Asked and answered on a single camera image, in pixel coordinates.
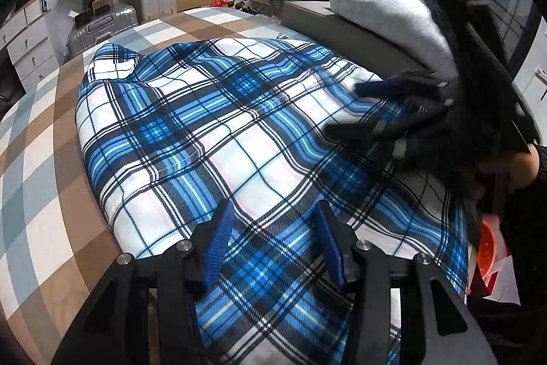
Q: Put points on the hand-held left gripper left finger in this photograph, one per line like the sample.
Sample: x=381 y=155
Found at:
x=220 y=241

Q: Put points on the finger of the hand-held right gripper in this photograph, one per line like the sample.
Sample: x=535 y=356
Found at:
x=393 y=86
x=367 y=130

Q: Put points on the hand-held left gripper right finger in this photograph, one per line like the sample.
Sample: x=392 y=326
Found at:
x=331 y=254

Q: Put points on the blue white plaid shirt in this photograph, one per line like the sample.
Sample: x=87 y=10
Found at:
x=192 y=134

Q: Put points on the person's right forearm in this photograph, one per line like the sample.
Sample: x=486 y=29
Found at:
x=536 y=211

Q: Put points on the person's right hand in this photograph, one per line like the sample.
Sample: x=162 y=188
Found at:
x=521 y=168

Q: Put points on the white pillow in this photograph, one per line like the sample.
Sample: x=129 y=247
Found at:
x=384 y=10

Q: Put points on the grey upholstered headboard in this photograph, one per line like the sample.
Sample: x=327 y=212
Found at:
x=324 y=23

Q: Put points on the black framed window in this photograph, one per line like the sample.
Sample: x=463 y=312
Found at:
x=504 y=6

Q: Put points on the red plastic basin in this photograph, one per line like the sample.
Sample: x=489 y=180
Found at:
x=489 y=254

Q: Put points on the dark slippers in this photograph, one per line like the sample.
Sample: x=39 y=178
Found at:
x=239 y=1

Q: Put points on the white paper sheet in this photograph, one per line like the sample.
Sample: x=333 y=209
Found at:
x=506 y=283

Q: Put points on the silver suitcase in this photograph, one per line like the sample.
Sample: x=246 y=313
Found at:
x=111 y=27

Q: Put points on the small brown box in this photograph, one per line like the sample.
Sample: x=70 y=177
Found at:
x=102 y=6

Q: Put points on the white desk with drawers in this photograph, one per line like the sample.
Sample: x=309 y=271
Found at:
x=30 y=48

